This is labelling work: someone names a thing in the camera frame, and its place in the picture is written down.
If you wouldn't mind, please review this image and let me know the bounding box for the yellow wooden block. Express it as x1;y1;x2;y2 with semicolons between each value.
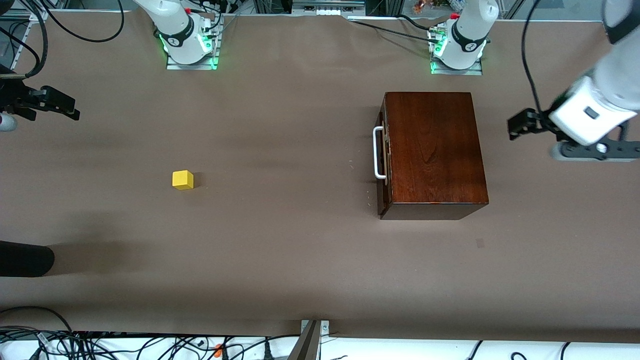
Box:
172;170;195;191

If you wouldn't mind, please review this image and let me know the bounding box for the light wood drawer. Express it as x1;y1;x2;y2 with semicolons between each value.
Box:
373;95;393;218

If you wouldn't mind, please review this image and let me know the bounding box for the dark brown wooden cabinet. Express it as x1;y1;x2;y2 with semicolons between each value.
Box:
378;91;489;221

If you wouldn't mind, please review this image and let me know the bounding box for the black cylinder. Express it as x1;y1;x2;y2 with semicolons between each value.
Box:
0;240;55;278

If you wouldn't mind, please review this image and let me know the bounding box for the grey power strip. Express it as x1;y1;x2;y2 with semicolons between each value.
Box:
292;0;366;16

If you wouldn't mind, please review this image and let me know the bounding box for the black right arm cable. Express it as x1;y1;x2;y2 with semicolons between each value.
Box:
0;0;48;80

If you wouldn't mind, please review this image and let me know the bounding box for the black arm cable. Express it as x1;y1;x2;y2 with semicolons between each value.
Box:
521;0;548;113
0;0;48;80

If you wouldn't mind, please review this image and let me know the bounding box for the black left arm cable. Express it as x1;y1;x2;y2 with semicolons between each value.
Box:
521;0;548;113

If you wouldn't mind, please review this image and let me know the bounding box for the black looped table cable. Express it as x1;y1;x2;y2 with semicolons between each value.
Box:
39;0;126;43

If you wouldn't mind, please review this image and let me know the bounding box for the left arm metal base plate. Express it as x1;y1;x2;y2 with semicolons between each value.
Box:
430;26;484;77

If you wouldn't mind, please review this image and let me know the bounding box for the aluminium frame rail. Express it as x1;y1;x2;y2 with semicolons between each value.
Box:
0;9;49;101

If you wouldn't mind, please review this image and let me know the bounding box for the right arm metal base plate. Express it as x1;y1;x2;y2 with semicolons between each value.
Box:
166;15;223;71

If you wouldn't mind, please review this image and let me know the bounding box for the black base power cable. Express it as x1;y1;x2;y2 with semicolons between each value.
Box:
347;15;436;43
395;13;437;33

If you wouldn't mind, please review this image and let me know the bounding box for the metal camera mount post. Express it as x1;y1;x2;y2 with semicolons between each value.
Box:
287;320;331;360

